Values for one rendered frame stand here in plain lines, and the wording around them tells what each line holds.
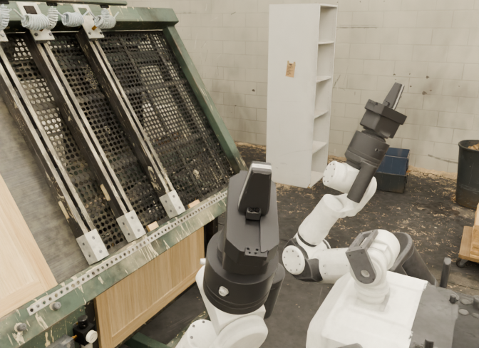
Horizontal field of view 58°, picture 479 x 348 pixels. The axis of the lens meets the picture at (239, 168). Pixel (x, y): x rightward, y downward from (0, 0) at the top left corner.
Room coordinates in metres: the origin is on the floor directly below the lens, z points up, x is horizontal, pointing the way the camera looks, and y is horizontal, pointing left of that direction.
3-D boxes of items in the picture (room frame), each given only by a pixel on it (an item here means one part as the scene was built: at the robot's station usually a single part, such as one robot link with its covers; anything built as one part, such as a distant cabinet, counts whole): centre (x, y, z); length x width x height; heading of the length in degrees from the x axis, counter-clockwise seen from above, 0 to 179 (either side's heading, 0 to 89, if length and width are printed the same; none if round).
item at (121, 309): (2.18, 0.47, 0.53); 0.90 x 0.02 x 0.55; 149
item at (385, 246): (0.71, -0.25, 1.44); 0.10 x 0.07 x 0.09; 149
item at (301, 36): (5.21, -0.72, 1.03); 0.61 x 0.58 x 2.05; 150
